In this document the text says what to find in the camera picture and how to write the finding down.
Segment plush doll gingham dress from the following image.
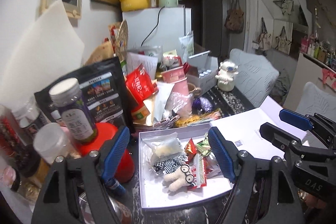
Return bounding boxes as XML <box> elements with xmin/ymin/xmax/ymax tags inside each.
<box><xmin>152</xmin><ymin>154</ymin><xmax>198</xmax><ymax>192</ymax></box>

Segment red canister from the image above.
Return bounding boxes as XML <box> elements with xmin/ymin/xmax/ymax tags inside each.
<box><xmin>78</xmin><ymin>123</ymin><xmax>135</xmax><ymax>184</ymax></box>

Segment clear jar dark label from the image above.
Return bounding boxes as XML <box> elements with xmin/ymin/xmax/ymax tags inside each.
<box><xmin>49</xmin><ymin>78</ymin><xmax>98</xmax><ymax>146</ymax></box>

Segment black printed pouch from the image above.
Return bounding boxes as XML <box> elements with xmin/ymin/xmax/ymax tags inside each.
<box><xmin>34</xmin><ymin>57</ymin><xmax>135</xmax><ymax>135</ymax></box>

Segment cream canvas tote bag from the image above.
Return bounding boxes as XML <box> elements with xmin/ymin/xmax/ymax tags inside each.
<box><xmin>259</xmin><ymin>17</ymin><xmax>273</xmax><ymax>51</ymax></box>
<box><xmin>272</xmin><ymin>26</ymin><xmax>292</xmax><ymax>56</ymax></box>

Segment clear lidded jar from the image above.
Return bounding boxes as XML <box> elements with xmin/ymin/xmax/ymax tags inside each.
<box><xmin>33</xmin><ymin>123</ymin><xmax>77</xmax><ymax>165</ymax></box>

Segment small yellow red sachet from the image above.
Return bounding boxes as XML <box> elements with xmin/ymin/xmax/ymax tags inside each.
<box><xmin>184</xmin><ymin>139</ymin><xmax>198</xmax><ymax>156</ymax></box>

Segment clear plastic packet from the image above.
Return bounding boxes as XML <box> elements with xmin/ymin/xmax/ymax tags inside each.
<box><xmin>144</xmin><ymin>137</ymin><xmax>183</xmax><ymax>169</ymax></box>

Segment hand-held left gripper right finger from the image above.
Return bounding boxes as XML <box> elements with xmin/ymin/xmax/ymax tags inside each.
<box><xmin>207</xmin><ymin>126</ymin><xmax>305</xmax><ymax>224</ymax></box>

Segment blue tube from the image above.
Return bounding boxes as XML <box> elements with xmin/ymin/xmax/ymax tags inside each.
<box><xmin>104</xmin><ymin>177</ymin><xmax>127</xmax><ymax>193</ymax></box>

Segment grey leaf-pattern cushion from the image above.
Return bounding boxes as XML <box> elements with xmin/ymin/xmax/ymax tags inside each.
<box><xmin>229</xmin><ymin>48</ymin><xmax>280</xmax><ymax>109</ymax></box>

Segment purple wrapper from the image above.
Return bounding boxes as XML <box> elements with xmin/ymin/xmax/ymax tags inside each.
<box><xmin>193</xmin><ymin>97</ymin><xmax>213</xmax><ymax>112</ymax></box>

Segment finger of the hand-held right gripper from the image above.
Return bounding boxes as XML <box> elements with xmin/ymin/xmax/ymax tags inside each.
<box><xmin>259</xmin><ymin>122</ymin><xmax>332</xmax><ymax>165</ymax></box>
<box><xmin>279</xmin><ymin>109</ymin><xmax>336</xmax><ymax>151</ymax></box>

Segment brown tote bag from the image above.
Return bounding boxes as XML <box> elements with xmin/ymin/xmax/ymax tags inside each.
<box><xmin>224</xmin><ymin>0</ymin><xmax>245</xmax><ymax>35</ymax></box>

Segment brown paper bag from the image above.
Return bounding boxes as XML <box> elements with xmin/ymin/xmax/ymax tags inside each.
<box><xmin>85</xmin><ymin>39</ymin><xmax>114</xmax><ymax>66</ymax></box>

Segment pink lip gloss tube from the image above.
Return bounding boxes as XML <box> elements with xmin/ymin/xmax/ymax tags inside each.
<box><xmin>154</xmin><ymin>115</ymin><xmax>181</xmax><ymax>129</ymax></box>

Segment red orange green carton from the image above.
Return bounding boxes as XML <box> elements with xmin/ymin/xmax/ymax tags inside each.
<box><xmin>131</xmin><ymin>103</ymin><xmax>151</xmax><ymax>121</ymax></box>

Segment red snack packet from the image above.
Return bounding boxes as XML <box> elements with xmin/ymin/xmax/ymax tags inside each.
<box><xmin>187</xmin><ymin>154</ymin><xmax>208</xmax><ymax>188</ymax></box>

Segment clear plastic bag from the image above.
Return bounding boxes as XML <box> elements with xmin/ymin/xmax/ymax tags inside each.
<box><xmin>163</xmin><ymin>91</ymin><xmax>194</xmax><ymax>120</ymax></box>

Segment clear jar red contents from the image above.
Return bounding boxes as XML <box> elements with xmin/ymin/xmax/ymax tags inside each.
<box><xmin>0</xmin><ymin>106</ymin><xmax>25</xmax><ymax>161</ymax></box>

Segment clear jar dark contents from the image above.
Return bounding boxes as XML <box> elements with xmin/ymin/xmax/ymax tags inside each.
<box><xmin>12</xmin><ymin>98</ymin><xmax>49</xmax><ymax>140</ymax></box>

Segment amber jar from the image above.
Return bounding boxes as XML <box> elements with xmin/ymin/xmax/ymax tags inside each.
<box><xmin>34</xmin><ymin>158</ymin><xmax>51</xmax><ymax>182</ymax></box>

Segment white slotted basket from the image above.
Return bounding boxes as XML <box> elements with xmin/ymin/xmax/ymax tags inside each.
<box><xmin>127</xmin><ymin>52</ymin><xmax>159</xmax><ymax>78</ymax></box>

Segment red foil packet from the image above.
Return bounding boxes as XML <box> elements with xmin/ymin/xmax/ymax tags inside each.
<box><xmin>125</xmin><ymin>64</ymin><xmax>156</xmax><ymax>107</ymax></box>

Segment white fridge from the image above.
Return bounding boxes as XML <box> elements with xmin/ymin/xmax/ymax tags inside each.
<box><xmin>122</xmin><ymin>5</ymin><xmax>192</xmax><ymax>63</ymax></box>

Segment brown ceramic cup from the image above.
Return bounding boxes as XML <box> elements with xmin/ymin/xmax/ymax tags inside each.
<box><xmin>188</xmin><ymin>84</ymin><xmax>202</xmax><ymax>98</ymax></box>

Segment white cardboard box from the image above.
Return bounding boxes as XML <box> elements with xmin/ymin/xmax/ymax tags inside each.
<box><xmin>138</xmin><ymin>96</ymin><xmax>315</xmax><ymax>209</ymax></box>

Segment gold round plate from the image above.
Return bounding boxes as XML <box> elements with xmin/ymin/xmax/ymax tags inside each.
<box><xmin>115</xmin><ymin>20</ymin><xmax>129</xmax><ymax>58</ymax></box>

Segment white foam board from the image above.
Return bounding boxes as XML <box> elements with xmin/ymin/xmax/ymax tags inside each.
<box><xmin>0</xmin><ymin>0</ymin><xmax>85</xmax><ymax>109</ymax></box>

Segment yellow snack packet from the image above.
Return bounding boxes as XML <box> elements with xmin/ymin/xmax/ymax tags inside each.
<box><xmin>175</xmin><ymin>109</ymin><xmax>221</xmax><ymax>128</ymax></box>

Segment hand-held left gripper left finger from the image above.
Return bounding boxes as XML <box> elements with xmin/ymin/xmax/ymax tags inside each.
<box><xmin>31</xmin><ymin>126</ymin><xmax>131</xmax><ymax>224</ymax></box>

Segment pink paper cup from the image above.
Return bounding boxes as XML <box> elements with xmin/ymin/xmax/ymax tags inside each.
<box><xmin>161</xmin><ymin>67</ymin><xmax>189</xmax><ymax>83</ymax></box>

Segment green white pouch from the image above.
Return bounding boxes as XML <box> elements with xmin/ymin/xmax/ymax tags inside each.
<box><xmin>179</xmin><ymin>31</ymin><xmax>195</xmax><ymax>63</ymax></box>

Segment gold envelope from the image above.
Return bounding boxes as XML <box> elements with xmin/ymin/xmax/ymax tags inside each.
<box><xmin>143</xmin><ymin>93</ymin><xmax>158</xmax><ymax>125</ymax></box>

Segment white corrugated box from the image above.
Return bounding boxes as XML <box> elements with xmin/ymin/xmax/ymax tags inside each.
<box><xmin>187</xmin><ymin>50</ymin><xmax>220</xmax><ymax>94</ymax></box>

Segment white paper bag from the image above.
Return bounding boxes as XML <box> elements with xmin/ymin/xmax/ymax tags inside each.
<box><xmin>154</xmin><ymin>82</ymin><xmax>175</xmax><ymax>123</ymax></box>

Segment black power cable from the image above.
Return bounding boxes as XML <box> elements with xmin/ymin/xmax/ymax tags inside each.
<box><xmin>141</xmin><ymin>7</ymin><xmax>162</xmax><ymax>48</ymax></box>

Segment star-shaped canvas bag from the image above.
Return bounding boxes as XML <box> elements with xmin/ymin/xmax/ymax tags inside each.
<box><xmin>272</xmin><ymin>0</ymin><xmax>295</xmax><ymax>16</ymax></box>

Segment row of cosmetic bottles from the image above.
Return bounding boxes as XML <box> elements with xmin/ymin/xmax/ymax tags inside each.
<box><xmin>301</xmin><ymin>32</ymin><xmax>336</xmax><ymax>71</ymax></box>

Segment white cartoon dog jar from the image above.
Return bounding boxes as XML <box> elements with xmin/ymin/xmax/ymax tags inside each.
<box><xmin>215</xmin><ymin>61</ymin><xmax>238</xmax><ymax>93</ymax></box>

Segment pink paper cutout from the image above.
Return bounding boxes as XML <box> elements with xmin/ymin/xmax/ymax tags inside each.
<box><xmin>322</xmin><ymin>68</ymin><xmax>336</xmax><ymax>91</ymax></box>

